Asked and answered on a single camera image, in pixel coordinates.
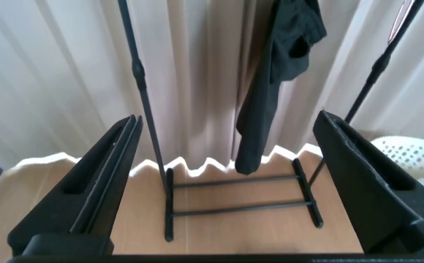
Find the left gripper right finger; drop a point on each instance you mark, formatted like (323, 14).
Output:
(376, 190)

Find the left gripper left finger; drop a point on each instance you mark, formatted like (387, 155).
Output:
(87, 197)

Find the black garment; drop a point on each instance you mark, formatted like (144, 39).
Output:
(263, 109)

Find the white laundry basket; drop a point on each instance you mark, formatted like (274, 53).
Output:
(409, 153)

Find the black clothes rack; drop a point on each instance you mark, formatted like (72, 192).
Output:
(234, 180)

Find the beige curtain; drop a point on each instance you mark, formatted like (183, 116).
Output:
(51, 73)

